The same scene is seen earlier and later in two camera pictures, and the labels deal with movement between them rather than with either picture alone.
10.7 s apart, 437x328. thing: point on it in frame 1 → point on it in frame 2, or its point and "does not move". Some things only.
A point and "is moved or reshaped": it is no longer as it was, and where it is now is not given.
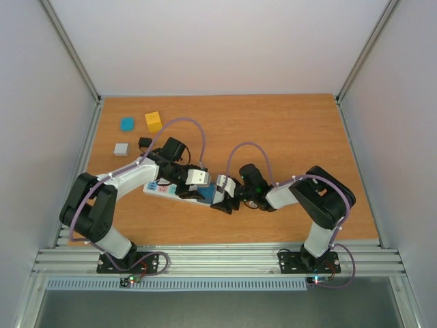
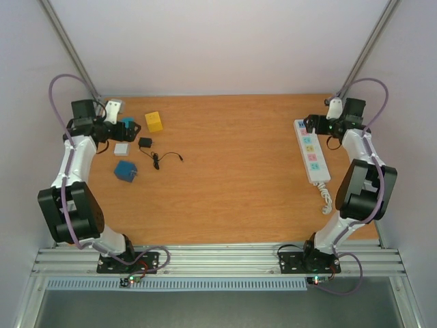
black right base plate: (294, 262) does not move
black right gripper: (227, 207) → (317, 120)
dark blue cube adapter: (208, 193) is moved or reshaped
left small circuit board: (125, 281) does not move
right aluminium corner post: (390, 7) does not move
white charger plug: (121, 149) does not move
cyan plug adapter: (127, 124) does not move
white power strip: (169, 190) → (311, 154)
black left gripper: (184, 193) → (131, 134)
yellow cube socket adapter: (153, 121) does not move
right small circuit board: (317, 279) does not move
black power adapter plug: (144, 142) does not move
